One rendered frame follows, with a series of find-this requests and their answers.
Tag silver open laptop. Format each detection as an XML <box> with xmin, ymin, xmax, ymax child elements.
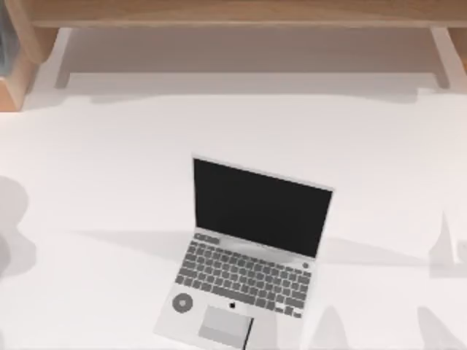
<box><xmin>152</xmin><ymin>154</ymin><xmax>334</xmax><ymax>350</ymax></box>

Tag wooden shelf with white legs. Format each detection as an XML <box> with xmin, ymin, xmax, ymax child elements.
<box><xmin>27</xmin><ymin>0</ymin><xmax>467</xmax><ymax>90</ymax></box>

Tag wooden side cabinet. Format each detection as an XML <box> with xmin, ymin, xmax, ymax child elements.
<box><xmin>0</xmin><ymin>0</ymin><xmax>58</xmax><ymax>113</ymax></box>

